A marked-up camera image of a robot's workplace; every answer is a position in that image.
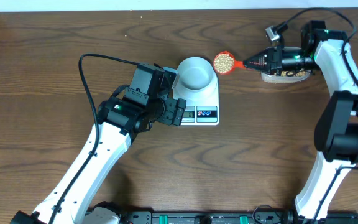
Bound white digital kitchen scale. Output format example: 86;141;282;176
173;72;219;126

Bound soybeans pile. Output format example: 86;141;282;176
273;70;307;77

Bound grey round bowl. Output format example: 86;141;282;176
177;57;215;90

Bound red plastic measuring scoop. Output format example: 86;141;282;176
213;51;246;75

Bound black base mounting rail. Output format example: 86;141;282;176
85;210;358;224

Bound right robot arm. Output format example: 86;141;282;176
242;21;358;223

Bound clear plastic container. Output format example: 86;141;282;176
260;46;311;84

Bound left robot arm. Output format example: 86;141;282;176
11;63;186;224

